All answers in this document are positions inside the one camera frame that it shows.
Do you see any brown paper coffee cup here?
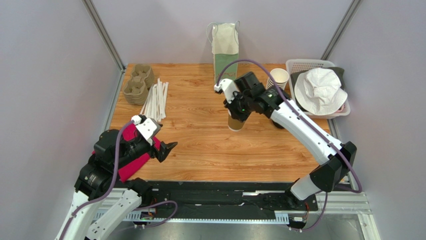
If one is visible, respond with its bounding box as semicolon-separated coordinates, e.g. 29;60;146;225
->
227;111;245;132

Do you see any stack of paper cups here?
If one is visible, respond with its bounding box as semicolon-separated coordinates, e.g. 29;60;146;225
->
269;68;290;90

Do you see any stack of pulp cup carriers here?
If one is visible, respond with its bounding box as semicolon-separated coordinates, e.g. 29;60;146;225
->
122;63;155;106

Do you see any green white paper bag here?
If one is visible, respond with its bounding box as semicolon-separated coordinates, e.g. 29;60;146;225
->
205;21;240;83

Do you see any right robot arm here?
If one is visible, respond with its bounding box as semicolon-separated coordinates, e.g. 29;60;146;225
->
214;71;357;209

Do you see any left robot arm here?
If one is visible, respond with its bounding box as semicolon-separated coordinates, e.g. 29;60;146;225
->
56;129;177;240

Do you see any red folded cloth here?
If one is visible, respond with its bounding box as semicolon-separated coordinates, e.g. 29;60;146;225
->
88;124;161;183

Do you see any white paper straws bundle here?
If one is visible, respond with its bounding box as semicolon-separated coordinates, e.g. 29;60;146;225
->
140;77;169;123

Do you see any white bucket hat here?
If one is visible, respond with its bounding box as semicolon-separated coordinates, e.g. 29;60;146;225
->
294;67;349;116

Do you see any dark green cloth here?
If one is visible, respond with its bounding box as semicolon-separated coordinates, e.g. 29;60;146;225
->
290;66;346;112

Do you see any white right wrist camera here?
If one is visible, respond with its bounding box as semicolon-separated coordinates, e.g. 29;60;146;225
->
214;78;240;104

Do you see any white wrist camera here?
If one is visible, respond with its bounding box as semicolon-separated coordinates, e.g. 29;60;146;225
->
214;78;240;104
131;115;161;146

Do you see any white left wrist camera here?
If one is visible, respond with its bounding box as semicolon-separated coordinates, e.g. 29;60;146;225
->
131;115;161;146

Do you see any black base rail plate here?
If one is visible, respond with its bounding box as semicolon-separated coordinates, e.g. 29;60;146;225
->
140;181;320;220

